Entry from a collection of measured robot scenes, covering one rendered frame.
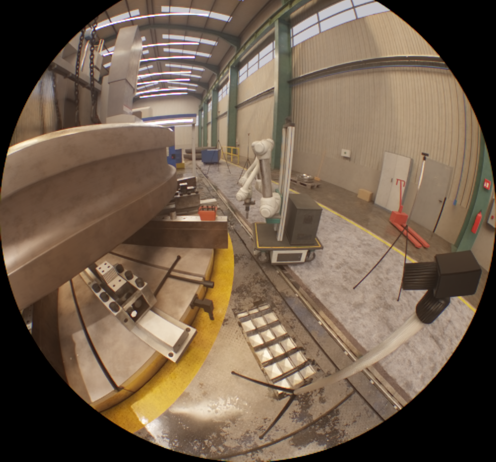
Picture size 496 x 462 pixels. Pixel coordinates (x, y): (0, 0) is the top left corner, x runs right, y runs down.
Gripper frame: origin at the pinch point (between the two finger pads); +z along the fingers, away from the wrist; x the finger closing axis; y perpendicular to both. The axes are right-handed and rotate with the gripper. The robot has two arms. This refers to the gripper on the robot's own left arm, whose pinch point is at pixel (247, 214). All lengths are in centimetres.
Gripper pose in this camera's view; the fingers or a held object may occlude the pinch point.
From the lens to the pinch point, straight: 201.9
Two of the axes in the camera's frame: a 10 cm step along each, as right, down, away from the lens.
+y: -10.0, -0.3, -0.3
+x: 0.1, 4.2, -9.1
